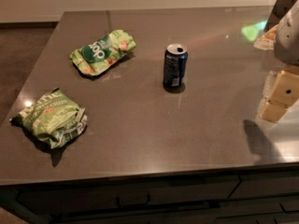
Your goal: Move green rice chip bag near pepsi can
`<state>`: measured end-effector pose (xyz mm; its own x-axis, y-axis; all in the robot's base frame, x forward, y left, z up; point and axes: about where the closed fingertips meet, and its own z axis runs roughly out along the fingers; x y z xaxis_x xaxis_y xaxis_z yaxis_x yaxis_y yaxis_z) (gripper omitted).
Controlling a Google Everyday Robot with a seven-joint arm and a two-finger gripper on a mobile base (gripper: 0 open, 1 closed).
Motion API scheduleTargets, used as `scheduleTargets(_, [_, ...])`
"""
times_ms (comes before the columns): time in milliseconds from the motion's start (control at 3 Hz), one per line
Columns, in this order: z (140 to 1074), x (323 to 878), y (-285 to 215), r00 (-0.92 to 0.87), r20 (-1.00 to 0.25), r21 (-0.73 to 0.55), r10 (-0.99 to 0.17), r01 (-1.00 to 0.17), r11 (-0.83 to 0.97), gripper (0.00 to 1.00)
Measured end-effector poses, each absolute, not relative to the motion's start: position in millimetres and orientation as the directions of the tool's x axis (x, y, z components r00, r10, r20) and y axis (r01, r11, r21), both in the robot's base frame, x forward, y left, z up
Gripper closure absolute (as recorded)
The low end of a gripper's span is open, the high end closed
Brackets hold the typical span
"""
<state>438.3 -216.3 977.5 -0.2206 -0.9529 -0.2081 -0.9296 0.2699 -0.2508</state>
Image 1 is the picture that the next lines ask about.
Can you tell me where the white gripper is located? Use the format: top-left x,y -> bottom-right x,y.
260,2 -> 299,122

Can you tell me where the green rice chip bag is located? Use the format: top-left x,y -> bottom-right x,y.
70,30 -> 136,77

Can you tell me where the blue pepsi can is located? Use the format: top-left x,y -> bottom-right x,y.
163,43 -> 188,89

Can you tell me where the green jalapeno chip bag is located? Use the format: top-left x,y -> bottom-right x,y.
10,88 -> 88,149

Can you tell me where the dark box on counter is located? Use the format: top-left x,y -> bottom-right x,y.
264,0 -> 297,32

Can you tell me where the dark drawer handle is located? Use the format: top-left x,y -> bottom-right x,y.
116,193 -> 150,208

